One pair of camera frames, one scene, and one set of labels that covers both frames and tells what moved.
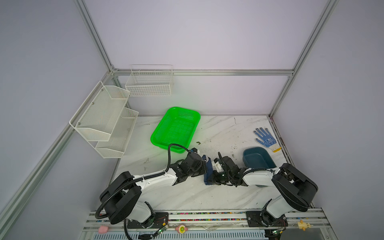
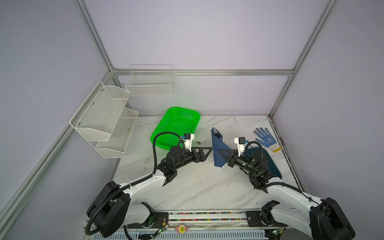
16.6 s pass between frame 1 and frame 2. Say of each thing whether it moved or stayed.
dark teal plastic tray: stayed
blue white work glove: stayed
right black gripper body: moved
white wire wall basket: stayed
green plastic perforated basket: stayed
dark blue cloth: moved
